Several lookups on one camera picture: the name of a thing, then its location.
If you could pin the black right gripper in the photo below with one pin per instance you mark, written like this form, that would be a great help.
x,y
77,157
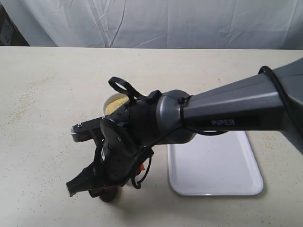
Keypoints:
x,y
114,166

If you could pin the brown wooden spoon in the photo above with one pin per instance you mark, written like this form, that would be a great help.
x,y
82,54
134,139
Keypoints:
x,y
108,194

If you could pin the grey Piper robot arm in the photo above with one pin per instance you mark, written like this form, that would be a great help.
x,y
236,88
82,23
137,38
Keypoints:
x,y
272,100

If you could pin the yellow crumbly grain mixture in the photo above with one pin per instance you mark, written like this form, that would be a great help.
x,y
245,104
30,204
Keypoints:
x,y
114,103

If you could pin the white ceramic bowl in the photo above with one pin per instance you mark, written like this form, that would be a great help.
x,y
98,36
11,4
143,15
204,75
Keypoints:
x,y
116,94

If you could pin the white rectangular plastic tray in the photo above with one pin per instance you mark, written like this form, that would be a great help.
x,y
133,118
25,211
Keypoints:
x,y
222,165

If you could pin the white backdrop cloth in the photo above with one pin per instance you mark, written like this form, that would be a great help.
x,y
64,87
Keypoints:
x,y
197,24

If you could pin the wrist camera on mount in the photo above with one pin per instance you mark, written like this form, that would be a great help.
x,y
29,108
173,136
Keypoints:
x,y
113,128

